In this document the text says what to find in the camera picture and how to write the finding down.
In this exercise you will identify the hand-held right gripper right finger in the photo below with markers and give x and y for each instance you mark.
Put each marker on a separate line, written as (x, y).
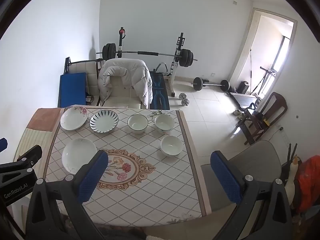
(226, 182)

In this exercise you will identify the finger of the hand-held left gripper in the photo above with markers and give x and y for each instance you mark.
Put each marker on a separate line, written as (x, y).
(28, 155)
(2, 144)

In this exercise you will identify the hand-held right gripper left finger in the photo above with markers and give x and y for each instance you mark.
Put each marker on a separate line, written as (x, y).
(92, 177)

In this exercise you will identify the plain white plate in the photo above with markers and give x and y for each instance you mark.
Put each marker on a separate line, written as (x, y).
(76, 153)

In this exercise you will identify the pink floral white plate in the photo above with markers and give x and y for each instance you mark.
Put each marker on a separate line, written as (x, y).
(74, 118)

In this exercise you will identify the plain white bowl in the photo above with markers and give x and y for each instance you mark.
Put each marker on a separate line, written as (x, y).
(171, 146)

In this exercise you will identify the black rimmed white bowl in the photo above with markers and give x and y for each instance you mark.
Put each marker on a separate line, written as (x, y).
(137, 123)

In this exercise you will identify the floral print white bowl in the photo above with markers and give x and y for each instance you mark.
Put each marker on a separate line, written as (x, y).
(164, 123)

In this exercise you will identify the short barbell with black plates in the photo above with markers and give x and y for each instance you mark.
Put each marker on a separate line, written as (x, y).
(212, 84)

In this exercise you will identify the long barbell with black plates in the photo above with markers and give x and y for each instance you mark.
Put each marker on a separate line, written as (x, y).
(147, 53)

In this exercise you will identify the orange and green striped cloth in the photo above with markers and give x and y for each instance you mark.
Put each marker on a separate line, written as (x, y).
(37, 130)

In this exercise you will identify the grey upholstered chair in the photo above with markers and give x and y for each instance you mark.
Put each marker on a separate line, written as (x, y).
(255, 160)

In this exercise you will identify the floral diamond pattern tablecloth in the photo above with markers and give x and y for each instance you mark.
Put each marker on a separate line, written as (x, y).
(150, 180)

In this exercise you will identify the cream coloured bottle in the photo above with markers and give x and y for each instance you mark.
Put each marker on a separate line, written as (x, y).
(292, 175)

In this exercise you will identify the pair of white shoes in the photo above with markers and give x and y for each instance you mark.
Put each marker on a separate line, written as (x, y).
(240, 114)

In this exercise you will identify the yellow tool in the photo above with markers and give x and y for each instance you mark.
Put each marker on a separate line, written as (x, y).
(265, 123)

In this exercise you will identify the black router antennas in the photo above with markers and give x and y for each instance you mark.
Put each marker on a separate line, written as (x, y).
(291, 152)

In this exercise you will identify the blue box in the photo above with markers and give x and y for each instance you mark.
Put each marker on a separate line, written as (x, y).
(72, 90)

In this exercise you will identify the orange red bag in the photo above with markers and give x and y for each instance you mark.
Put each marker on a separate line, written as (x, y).
(310, 182)

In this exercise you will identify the dark flat board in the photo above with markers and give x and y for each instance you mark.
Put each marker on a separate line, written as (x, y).
(243, 98)

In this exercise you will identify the dark wooden chair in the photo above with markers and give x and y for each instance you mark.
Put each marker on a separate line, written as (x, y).
(273, 110)

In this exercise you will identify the chrome dumbbell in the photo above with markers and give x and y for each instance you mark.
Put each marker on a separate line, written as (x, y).
(185, 102)
(182, 95)

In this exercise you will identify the cream padded chair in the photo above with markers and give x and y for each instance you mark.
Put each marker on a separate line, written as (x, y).
(80, 72)
(117, 87)

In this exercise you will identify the black box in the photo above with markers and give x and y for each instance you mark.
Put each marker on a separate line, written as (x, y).
(243, 87)

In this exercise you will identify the black weight bench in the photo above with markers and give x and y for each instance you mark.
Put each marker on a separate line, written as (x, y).
(159, 90)

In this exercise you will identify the white puffer jacket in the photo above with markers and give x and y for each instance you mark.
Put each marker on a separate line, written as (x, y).
(140, 75)

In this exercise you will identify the exercise machine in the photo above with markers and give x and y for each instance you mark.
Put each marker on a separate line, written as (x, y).
(267, 76)

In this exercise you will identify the white barbell rack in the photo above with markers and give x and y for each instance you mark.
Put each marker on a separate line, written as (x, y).
(178, 62)

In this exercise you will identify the white door frame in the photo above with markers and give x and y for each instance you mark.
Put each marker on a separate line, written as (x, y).
(246, 42)

